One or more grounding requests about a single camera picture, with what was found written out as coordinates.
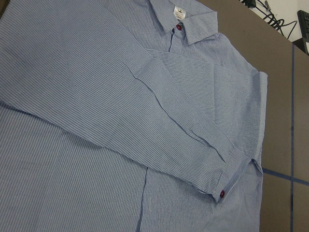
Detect blue striped button shirt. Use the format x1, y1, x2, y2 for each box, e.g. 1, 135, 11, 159
0, 0, 268, 232

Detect black keyboard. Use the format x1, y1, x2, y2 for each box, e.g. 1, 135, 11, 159
296, 10, 309, 55

